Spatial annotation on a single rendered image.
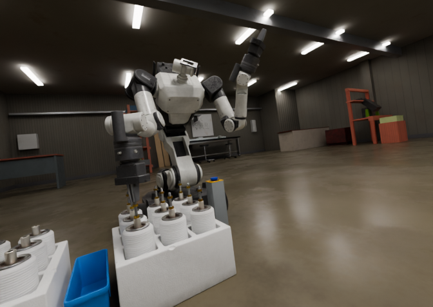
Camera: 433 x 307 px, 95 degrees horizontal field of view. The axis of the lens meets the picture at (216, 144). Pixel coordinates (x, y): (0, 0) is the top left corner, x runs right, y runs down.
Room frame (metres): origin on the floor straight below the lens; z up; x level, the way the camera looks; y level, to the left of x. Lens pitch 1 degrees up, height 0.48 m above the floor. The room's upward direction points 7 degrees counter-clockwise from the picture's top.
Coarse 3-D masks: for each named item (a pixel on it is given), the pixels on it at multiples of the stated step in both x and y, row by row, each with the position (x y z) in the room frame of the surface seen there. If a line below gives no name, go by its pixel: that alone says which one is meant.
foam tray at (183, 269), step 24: (120, 240) 0.76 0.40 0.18; (192, 240) 0.68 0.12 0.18; (216, 240) 0.72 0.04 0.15; (120, 264) 0.58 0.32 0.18; (144, 264) 0.60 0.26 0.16; (168, 264) 0.63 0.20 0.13; (192, 264) 0.67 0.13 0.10; (216, 264) 0.72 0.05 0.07; (120, 288) 0.57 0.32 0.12; (144, 288) 0.60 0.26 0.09; (168, 288) 0.63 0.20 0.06; (192, 288) 0.67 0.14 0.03
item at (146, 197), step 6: (192, 186) 1.76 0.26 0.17; (204, 186) 1.40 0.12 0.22; (150, 192) 1.73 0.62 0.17; (174, 192) 1.60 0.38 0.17; (186, 192) 1.54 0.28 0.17; (192, 192) 1.41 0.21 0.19; (204, 192) 1.35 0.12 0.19; (144, 198) 1.52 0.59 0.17; (150, 198) 1.49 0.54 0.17; (174, 198) 1.30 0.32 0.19; (192, 198) 1.29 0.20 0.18; (198, 198) 1.31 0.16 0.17; (204, 198) 1.33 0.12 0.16; (168, 204) 1.22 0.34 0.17; (204, 204) 1.33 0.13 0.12
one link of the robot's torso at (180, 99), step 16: (160, 64) 1.17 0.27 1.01; (160, 80) 1.07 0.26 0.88; (176, 80) 1.10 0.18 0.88; (192, 80) 1.15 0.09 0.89; (160, 96) 1.06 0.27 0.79; (176, 96) 1.06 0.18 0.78; (192, 96) 1.10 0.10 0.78; (160, 112) 1.16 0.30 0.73; (176, 112) 1.14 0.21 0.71; (192, 112) 1.19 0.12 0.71
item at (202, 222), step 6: (210, 210) 0.76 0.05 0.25; (192, 216) 0.75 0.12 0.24; (198, 216) 0.74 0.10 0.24; (204, 216) 0.74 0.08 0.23; (210, 216) 0.75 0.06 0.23; (192, 222) 0.75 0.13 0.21; (198, 222) 0.74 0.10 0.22; (204, 222) 0.74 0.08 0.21; (210, 222) 0.75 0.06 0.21; (192, 228) 0.76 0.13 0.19; (198, 228) 0.74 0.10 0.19; (204, 228) 0.74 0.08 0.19; (210, 228) 0.74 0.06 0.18; (198, 234) 0.74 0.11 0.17
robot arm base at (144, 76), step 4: (136, 72) 0.99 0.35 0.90; (140, 72) 1.01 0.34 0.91; (144, 72) 1.03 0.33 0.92; (136, 76) 0.98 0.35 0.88; (140, 76) 0.99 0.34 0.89; (144, 76) 1.01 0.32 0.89; (148, 76) 1.03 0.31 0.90; (152, 76) 1.05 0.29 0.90; (136, 80) 0.99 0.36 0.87; (140, 80) 0.98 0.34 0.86; (144, 80) 1.00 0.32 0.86; (148, 80) 1.02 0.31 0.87; (152, 80) 1.04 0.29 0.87; (156, 80) 1.06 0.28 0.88; (144, 84) 1.00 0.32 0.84; (148, 84) 1.00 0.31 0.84; (152, 84) 1.02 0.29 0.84; (152, 88) 1.02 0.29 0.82; (128, 96) 1.06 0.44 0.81
